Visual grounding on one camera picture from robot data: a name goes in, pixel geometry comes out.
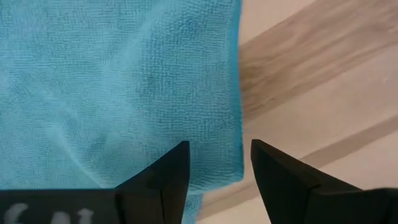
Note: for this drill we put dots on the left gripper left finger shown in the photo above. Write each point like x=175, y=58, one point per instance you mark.
x=168, y=186

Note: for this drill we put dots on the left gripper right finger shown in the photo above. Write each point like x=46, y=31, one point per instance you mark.
x=280, y=186

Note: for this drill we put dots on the turquoise microfiber towel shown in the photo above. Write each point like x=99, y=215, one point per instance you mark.
x=109, y=93

